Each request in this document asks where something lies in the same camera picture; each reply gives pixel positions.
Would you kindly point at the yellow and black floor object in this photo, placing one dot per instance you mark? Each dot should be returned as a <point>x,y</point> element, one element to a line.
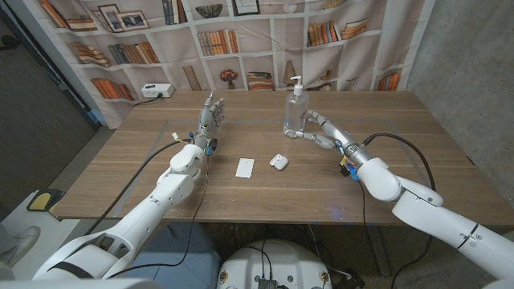
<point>40,200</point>

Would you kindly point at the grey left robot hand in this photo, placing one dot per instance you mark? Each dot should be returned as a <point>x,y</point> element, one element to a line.
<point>209,124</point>

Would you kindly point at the clear pump dispenser bottle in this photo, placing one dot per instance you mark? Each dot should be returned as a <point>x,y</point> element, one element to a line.
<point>295,110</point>

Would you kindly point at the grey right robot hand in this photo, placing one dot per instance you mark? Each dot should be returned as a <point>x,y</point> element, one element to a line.
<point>341,140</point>

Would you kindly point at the printed bookshelf backdrop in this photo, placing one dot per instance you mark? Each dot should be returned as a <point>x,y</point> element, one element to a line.
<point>257,52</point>

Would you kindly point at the grey electronics box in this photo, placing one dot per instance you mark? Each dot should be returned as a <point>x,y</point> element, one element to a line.
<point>267,284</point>

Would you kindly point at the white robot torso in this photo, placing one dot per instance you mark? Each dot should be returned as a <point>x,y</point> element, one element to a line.
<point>281,261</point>

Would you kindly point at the grey table leg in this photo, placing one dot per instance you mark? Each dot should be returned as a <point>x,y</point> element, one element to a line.
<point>379,249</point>

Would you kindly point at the white shoe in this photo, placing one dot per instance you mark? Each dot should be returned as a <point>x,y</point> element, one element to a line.
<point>20,243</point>

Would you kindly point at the white card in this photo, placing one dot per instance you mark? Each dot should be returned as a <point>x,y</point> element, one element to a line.
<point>245,168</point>

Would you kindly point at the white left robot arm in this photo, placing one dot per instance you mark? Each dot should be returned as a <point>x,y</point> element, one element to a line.
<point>148,208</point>

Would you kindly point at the white power strip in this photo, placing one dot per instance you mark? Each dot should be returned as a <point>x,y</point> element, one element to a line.
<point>156,90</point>

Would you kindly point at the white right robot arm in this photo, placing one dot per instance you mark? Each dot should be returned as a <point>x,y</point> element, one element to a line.
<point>425,208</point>

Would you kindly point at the white floor platform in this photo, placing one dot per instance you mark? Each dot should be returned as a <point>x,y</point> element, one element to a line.
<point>52,241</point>

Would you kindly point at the white airpods case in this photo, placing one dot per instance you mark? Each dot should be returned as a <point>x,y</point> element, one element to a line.
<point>280,163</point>

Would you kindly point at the black power adapter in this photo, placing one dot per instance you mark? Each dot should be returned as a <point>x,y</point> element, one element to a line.
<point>349,281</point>

